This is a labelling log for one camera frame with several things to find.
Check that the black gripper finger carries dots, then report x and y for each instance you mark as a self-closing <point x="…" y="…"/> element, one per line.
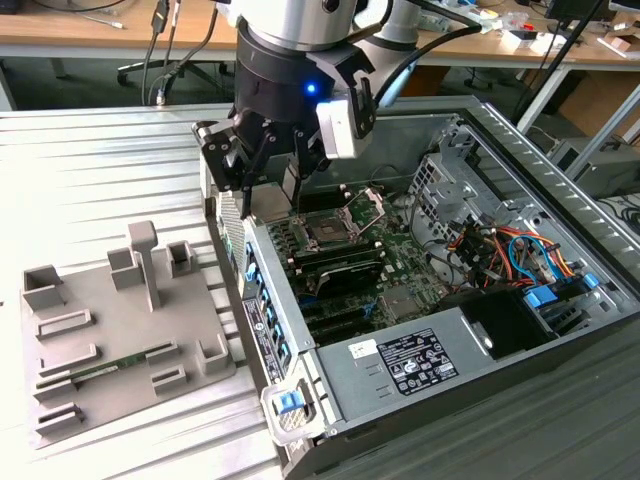
<point x="220" y="160"/>
<point x="310" y="155"/>

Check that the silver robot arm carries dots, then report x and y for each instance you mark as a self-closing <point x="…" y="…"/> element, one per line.
<point x="290" y="20"/>

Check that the CPU socket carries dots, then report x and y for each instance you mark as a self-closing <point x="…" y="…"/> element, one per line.
<point x="327" y="231"/>

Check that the black RAM slot bank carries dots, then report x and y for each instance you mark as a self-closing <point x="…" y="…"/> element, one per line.
<point x="340" y="252"/>

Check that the black expansion slot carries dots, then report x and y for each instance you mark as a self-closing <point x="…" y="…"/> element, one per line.
<point x="335" y="310"/>
<point x="345" y="327"/>

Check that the black cooler shroud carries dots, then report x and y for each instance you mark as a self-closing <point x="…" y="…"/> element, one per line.
<point x="350" y="280"/>

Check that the green motherboard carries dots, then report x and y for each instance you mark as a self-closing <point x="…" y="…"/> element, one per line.
<point x="410" y="260"/>

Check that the silver chipset heatsink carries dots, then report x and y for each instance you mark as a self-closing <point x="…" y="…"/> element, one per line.
<point x="405" y="302"/>

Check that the open grey PC case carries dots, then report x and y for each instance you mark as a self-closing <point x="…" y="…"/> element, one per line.
<point x="500" y="150"/>

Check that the grey parts rack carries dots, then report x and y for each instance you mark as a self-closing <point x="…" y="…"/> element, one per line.
<point x="125" y="325"/>

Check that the wooden desk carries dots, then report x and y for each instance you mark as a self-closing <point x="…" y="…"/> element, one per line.
<point x="75" y="30"/>
<point x="500" y="50"/>

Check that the grey power supply unit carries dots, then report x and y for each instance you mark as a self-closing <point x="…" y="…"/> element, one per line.
<point x="350" y="380"/>

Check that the green RAM stick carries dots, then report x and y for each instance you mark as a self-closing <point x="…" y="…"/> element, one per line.
<point x="112" y="365"/>

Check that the red and black small box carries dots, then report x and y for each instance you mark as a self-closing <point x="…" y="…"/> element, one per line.
<point x="524" y="35"/>

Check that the blue case latch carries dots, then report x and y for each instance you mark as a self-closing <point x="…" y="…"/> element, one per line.
<point x="286" y="403"/>

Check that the black drive cage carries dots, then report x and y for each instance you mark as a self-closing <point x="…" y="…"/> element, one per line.
<point x="500" y="320"/>

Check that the black slanted pole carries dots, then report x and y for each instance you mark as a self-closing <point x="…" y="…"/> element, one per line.
<point x="559" y="60"/>

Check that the blue disk carrier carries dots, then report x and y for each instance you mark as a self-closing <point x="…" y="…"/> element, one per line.
<point x="540" y="297"/>

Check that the brown cardboard box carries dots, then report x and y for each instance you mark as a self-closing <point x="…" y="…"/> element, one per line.
<point x="595" y="95"/>

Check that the grey computer box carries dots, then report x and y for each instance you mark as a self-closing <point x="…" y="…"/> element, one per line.
<point x="610" y="170"/>

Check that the small cardboard piece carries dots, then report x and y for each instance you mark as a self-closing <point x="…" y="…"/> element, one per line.
<point x="617" y="45"/>

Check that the perforated metal drive bracket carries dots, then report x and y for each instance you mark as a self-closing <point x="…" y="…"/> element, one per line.
<point x="440" y="200"/>

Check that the aluminium frame leg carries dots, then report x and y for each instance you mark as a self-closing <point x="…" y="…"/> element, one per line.
<point x="607" y="130"/>

